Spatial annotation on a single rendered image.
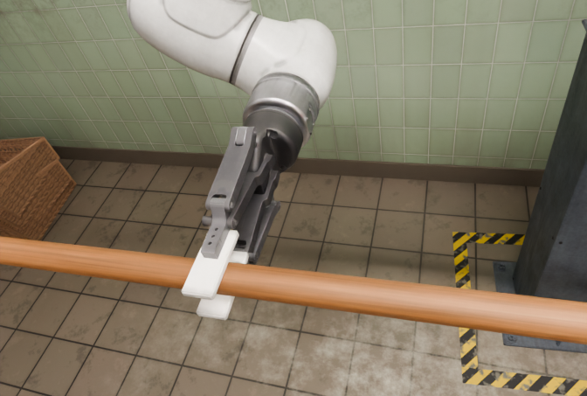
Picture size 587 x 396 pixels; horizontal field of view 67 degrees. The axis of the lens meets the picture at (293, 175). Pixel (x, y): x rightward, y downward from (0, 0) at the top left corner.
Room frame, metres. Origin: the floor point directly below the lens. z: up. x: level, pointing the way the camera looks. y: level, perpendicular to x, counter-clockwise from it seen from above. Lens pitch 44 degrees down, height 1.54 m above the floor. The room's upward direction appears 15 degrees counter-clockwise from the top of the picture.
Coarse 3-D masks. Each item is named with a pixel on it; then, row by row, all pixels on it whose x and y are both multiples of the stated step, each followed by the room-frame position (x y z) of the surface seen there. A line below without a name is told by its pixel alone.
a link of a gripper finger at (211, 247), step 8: (216, 200) 0.29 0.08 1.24; (224, 200) 0.29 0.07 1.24; (216, 208) 0.29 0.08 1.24; (216, 216) 0.29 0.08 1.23; (224, 216) 0.28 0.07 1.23; (216, 224) 0.28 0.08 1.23; (224, 224) 0.28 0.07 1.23; (208, 232) 0.27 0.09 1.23; (216, 232) 0.27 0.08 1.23; (224, 232) 0.27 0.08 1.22; (208, 240) 0.26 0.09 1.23; (216, 240) 0.26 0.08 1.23; (224, 240) 0.27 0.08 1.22; (208, 248) 0.25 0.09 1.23; (216, 248) 0.25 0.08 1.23; (208, 256) 0.25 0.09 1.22; (216, 256) 0.25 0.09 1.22
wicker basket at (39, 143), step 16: (0, 144) 2.03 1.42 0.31; (16, 144) 2.00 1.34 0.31; (32, 144) 1.88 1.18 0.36; (48, 144) 1.95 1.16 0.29; (16, 160) 1.75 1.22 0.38; (48, 160) 1.89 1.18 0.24; (0, 176) 1.65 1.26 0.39; (16, 176) 1.70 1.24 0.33; (32, 176) 1.77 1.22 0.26; (0, 192) 1.60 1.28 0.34; (16, 192) 1.65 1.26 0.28; (32, 192) 1.71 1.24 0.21
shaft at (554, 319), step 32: (0, 256) 0.34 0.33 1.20; (32, 256) 0.32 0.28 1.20; (64, 256) 0.31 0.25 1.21; (96, 256) 0.30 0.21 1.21; (128, 256) 0.29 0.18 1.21; (160, 256) 0.28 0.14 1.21; (224, 288) 0.23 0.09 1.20; (256, 288) 0.22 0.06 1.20; (288, 288) 0.21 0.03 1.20; (320, 288) 0.20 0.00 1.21; (352, 288) 0.19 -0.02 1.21; (384, 288) 0.18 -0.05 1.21; (416, 288) 0.17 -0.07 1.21; (448, 288) 0.17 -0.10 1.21; (416, 320) 0.16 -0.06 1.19; (448, 320) 0.15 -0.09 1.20; (480, 320) 0.14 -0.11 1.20; (512, 320) 0.13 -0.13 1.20; (544, 320) 0.13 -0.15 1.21; (576, 320) 0.12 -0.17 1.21
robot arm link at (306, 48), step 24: (264, 24) 0.55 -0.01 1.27; (288, 24) 0.57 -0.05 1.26; (312, 24) 0.58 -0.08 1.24; (264, 48) 0.52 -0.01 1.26; (288, 48) 0.52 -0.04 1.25; (312, 48) 0.52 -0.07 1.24; (240, 72) 0.52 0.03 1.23; (264, 72) 0.50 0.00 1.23; (288, 72) 0.48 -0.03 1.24; (312, 72) 0.49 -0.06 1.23
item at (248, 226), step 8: (272, 176) 0.36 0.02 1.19; (272, 184) 0.35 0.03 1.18; (272, 192) 0.35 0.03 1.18; (256, 200) 0.34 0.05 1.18; (264, 200) 0.34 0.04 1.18; (248, 208) 0.33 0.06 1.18; (256, 208) 0.33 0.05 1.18; (264, 208) 0.33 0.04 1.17; (248, 216) 0.32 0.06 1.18; (256, 216) 0.32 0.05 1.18; (240, 224) 0.32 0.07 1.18; (248, 224) 0.31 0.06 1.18; (256, 224) 0.31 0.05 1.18; (240, 232) 0.31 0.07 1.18; (248, 232) 0.30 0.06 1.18; (256, 232) 0.31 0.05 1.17; (240, 240) 0.30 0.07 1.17; (248, 240) 0.29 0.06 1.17; (248, 248) 0.28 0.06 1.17; (256, 256) 0.28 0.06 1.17
